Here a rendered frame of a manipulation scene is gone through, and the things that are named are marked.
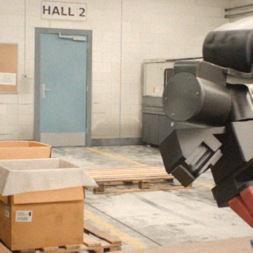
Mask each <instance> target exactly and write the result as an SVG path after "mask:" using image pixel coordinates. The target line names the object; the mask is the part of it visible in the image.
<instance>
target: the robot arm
mask: <svg viewBox="0 0 253 253"><path fill-rule="evenodd" d="M245 84H253V16H249V17H246V18H243V19H240V20H237V21H235V22H233V23H226V24H224V25H222V26H219V27H217V28H215V29H213V30H211V31H209V32H208V33H207V35H206V36H205V38H204V41H203V45H202V60H190V61H176V62H175V63H174V65H173V72H172V77H171V78H170V79H169V80H168V82H167V83H166V85H165V87H164V90H163V93H162V107H163V111H164V113H165V114H166V116H167V117H168V118H169V119H171V120H173V121H178V122H181V123H186V124H191V125H195V126H198V127H202V128H180V129H174V130H173V131H172V132H171V133H170V134H169V135H168V136H167V137H166V138H165V139H164V140H163V141H162V142H161V143H160V144H159V145H158V147H159V151H160V154H161V157H162V161H163V164H164V168H165V171H166V172H167V173H168V174H171V175H172V176H173V177H175V178H176V179H177V180H178V181H179V182H180V183H181V184H182V185H183V186H184V187H185V188H186V187H188V186H189V185H190V184H191V183H192V182H194V181H195V180H196V179H197V177H198V176H200V175H201V173H202V174H203V173H204V172H205V171H206V170H208V169H209V168H210V170H211V173H212V177H213V180H214V182H215V184H217V185H215V186H214V187H213V188H212V189H211V191H212V195H213V198H214V200H216V203H217V206H218V208H225V207H230V208H231V209H232V210H233V211H234V212H235V213H236V214H237V215H238V216H239V217H240V218H241V219H242V220H244V221H245V222H247V224H248V225H249V226H250V227H252V228H253V100H252V96H251V94H250V91H249V89H248V86H247V85H245Z"/></svg>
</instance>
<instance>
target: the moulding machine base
mask: <svg viewBox="0 0 253 253"><path fill-rule="evenodd" d="M142 97H143V104H150V105H157V106H162V97H150V96H142ZM142 112H143V126H142V141H144V142H145V143H147V144H148V145H146V147H158V145H159V144H160V143H161V142H162V141H163V140H164V139H165V138H166V137H167V136H168V135H169V134H170V133H171V132H172V131H173V130H174V129H180V128H202V127H199V126H195V125H191V124H186V123H181V122H178V121H173V120H171V119H169V118H168V117H167V116H166V114H165V113H164V111H163V108H162V107H151V106H143V110H142Z"/></svg>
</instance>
